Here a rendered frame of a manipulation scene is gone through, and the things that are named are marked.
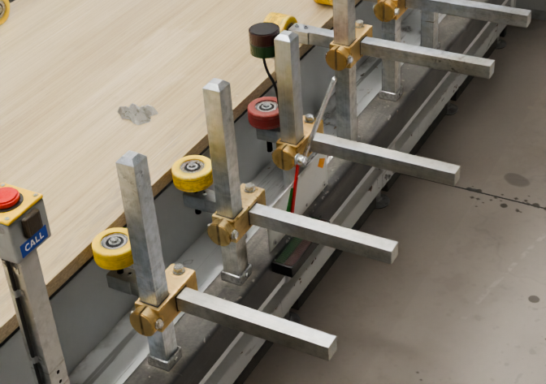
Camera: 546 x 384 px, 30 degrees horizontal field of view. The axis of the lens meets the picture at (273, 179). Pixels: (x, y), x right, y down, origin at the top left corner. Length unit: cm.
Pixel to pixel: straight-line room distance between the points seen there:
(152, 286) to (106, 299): 31
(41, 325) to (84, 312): 48
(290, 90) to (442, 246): 131
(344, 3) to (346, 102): 24
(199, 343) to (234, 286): 16
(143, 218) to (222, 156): 25
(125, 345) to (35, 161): 40
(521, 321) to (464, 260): 30
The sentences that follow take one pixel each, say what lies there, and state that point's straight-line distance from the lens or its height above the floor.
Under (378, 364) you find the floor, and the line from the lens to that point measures 278.
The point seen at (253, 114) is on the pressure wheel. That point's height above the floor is 91.
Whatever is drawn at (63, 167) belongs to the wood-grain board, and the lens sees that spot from 201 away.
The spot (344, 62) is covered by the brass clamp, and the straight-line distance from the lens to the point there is 217.
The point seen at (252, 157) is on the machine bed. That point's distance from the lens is 236.
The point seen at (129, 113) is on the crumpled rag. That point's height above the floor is 90.
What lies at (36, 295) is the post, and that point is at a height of 107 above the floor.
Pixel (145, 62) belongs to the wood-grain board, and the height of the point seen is 90.
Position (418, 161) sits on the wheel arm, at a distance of 200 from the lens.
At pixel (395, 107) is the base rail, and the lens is 248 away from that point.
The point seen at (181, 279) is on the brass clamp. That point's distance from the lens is 177.
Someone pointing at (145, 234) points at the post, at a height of 100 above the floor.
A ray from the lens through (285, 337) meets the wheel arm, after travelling 166.
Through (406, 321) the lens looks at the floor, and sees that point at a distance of 291.
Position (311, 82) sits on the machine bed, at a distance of 257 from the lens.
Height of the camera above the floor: 197
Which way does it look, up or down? 35 degrees down
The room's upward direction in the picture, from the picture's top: 4 degrees counter-clockwise
